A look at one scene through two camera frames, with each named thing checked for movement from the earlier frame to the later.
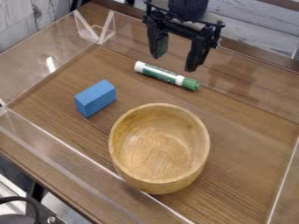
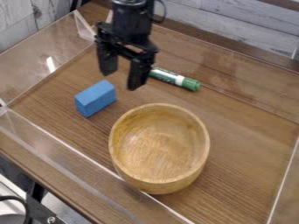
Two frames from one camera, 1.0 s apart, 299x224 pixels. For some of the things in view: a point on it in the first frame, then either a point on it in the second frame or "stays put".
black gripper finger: (157, 38) -> (107, 55)
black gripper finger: (199, 50) -> (139, 72)
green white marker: (167, 75) stays put
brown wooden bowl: (159, 145) stays put
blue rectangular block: (95, 98) stays put
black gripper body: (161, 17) -> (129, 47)
